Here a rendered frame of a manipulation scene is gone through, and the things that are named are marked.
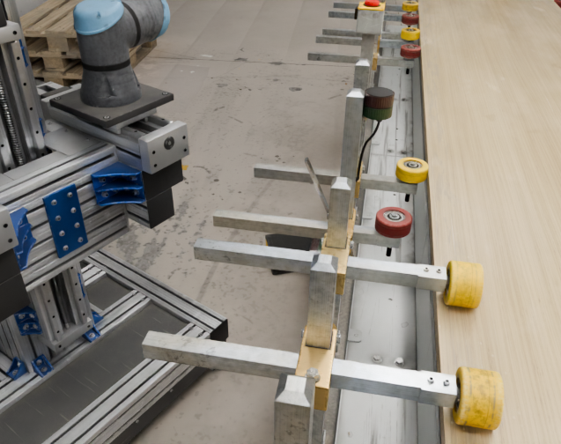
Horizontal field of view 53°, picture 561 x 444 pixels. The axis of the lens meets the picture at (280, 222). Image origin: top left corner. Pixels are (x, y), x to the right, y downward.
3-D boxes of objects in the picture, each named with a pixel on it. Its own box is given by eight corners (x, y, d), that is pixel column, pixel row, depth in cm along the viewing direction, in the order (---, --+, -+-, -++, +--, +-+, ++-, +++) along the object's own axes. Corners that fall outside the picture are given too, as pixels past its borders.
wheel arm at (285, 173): (254, 180, 153) (253, 166, 151) (256, 174, 156) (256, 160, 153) (416, 197, 147) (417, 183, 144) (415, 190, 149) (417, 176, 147)
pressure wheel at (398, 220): (370, 263, 127) (375, 221, 121) (372, 242, 134) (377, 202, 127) (405, 268, 126) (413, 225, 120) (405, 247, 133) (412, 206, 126)
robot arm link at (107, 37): (70, 61, 137) (57, 3, 129) (108, 46, 147) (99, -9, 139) (107, 69, 132) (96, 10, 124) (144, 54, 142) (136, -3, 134)
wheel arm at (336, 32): (321, 37, 277) (321, 28, 275) (322, 35, 280) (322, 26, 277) (411, 42, 271) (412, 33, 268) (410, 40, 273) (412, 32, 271)
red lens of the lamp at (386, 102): (362, 107, 112) (363, 96, 111) (364, 96, 117) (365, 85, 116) (393, 109, 111) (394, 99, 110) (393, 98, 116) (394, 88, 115)
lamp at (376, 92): (354, 188, 123) (363, 95, 111) (356, 176, 128) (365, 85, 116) (380, 191, 122) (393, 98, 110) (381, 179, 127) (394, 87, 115)
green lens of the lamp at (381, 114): (361, 118, 114) (362, 108, 112) (363, 107, 118) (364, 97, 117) (391, 121, 113) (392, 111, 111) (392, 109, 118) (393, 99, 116)
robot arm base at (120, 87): (69, 98, 143) (61, 59, 137) (115, 81, 153) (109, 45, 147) (107, 112, 136) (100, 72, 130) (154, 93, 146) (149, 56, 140)
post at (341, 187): (317, 372, 123) (330, 183, 96) (319, 359, 126) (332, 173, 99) (333, 374, 123) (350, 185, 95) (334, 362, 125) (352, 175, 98)
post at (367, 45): (347, 174, 180) (360, 33, 155) (349, 167, 184) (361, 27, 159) (361, 176, 180) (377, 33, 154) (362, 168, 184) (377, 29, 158)
